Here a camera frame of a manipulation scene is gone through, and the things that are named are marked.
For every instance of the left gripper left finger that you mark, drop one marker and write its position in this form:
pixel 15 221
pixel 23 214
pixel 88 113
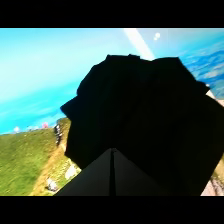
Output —
pixel 96 180

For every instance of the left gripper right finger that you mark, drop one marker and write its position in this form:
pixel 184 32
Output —
pixel 130 181

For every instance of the black pants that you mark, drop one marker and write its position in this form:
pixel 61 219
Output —
pixel 143 106

